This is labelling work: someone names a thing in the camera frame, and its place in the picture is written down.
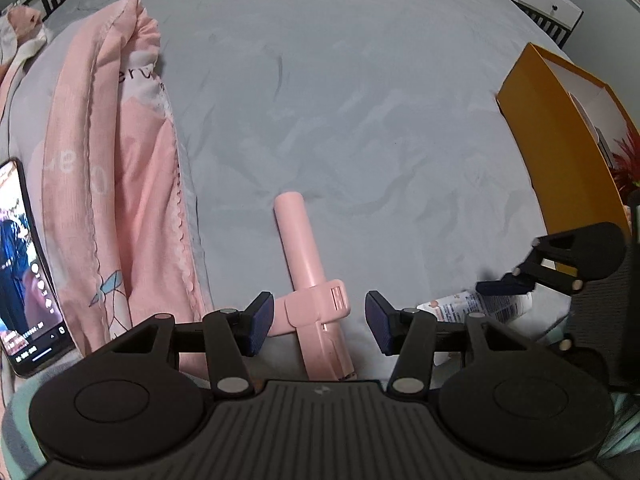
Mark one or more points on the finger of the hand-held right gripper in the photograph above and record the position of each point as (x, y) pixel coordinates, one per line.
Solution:
(564, 344)
(502, 286)

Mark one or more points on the black smartphone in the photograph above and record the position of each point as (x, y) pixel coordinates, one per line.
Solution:
(25, 270)

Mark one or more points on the orange cardboard box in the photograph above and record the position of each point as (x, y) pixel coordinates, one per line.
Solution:
(555, 150)

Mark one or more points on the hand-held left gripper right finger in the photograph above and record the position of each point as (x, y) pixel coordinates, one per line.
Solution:
(377, 322)

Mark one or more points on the bed with grey sheet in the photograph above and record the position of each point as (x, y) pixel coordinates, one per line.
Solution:
(325, 85)

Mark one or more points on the white cream tube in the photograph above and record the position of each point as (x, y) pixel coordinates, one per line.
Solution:
(460, 307)

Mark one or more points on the pink selfie stick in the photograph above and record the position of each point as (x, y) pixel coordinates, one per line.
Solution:
(300, 245)

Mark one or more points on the pink printed quilt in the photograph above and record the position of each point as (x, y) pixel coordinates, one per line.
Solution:
(125, 170)

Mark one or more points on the red feather shuttlecock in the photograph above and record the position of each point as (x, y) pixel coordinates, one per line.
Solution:
(627, 165)

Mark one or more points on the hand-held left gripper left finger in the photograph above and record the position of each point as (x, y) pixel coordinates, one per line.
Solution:
(262, 317)

